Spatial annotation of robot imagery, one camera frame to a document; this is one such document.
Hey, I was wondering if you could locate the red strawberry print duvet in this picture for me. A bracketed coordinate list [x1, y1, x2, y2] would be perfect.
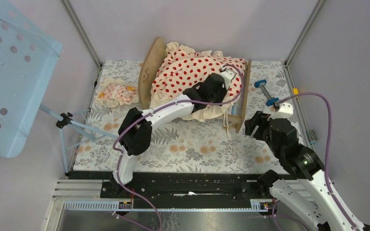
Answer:
[150, 42, 246, 122]

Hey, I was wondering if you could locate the wooden pet bed frame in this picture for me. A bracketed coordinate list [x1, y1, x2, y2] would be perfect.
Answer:
[138, 37, 251, 133]

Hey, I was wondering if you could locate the checkered ruffled pillow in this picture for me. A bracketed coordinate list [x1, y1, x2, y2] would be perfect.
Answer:
[94, 77, 139, 108]

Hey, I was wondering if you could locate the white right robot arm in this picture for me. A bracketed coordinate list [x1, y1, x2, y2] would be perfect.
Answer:
[244, 103, 370, 231]

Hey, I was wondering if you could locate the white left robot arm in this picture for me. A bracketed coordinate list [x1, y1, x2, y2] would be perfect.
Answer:
[111, 64, 243, 198]

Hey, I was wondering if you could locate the blue dumbbell toy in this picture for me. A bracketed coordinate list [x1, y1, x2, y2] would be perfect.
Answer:
[254, 79, 279, 106]

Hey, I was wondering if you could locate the blue striped mattress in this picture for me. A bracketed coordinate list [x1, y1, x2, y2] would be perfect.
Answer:
[231, 101, 240, 116]

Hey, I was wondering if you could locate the floral table mat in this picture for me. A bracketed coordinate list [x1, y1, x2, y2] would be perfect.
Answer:
[72, 60, 312, 175]

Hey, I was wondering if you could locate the blue perforated music stand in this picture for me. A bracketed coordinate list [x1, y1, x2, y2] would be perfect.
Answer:
[0, 0, 107, 158]

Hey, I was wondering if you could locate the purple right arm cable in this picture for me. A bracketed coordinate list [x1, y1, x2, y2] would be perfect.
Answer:
[271, 92, 359, 231]

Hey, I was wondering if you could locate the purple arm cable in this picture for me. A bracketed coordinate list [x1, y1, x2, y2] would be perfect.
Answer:
[112, 64, 245, 231]
[271, 92, 359, 231]

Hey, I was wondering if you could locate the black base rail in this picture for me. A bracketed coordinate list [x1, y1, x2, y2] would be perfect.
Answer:
[68, 170, 290, 210]

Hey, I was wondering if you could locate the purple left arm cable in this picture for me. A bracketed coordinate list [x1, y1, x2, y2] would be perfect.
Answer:
[112, 64, 245, 231]

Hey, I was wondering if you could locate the grey cable duct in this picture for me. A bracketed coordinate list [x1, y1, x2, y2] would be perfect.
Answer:
[63, 200, 269, 212]

